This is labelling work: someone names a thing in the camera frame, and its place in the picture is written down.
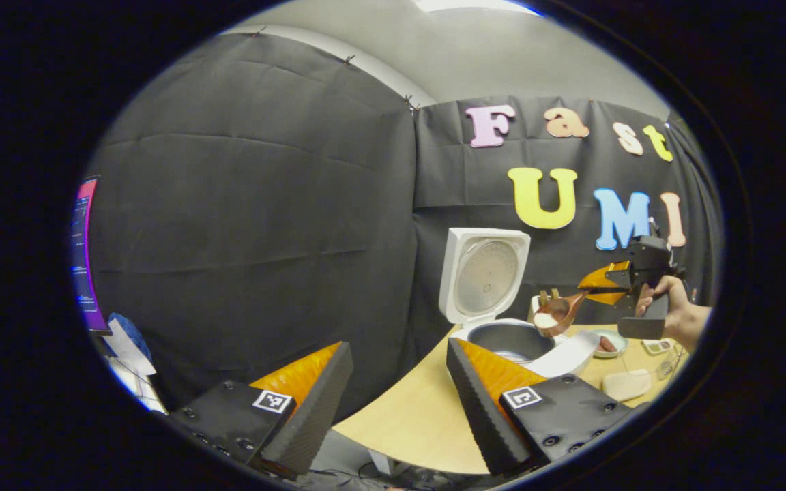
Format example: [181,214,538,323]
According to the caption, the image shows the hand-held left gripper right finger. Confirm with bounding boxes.
[446,337,641,478]

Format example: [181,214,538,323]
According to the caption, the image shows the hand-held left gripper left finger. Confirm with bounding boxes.
[164,341,354,478]

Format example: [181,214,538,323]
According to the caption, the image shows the brown wooden spoon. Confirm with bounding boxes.
[534,288,615,338]

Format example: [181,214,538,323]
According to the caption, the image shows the white rice cooker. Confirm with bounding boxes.
[439,228,602,380]

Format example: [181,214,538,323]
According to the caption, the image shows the pale green plate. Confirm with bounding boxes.
[591,329,630,359]

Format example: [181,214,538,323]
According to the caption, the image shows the cream rounded flat object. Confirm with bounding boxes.
[602,369,653,403]

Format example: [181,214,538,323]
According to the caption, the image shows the white paper sheets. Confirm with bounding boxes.
[101,321,169,414]

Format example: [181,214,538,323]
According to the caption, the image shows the blue cloth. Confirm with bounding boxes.
[108,312,154,363]

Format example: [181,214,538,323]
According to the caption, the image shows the computer monitor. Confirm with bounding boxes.
[69,176,111,335]

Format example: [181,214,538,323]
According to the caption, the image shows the large ceiling light panel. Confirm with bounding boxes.
[413,0,544,16]

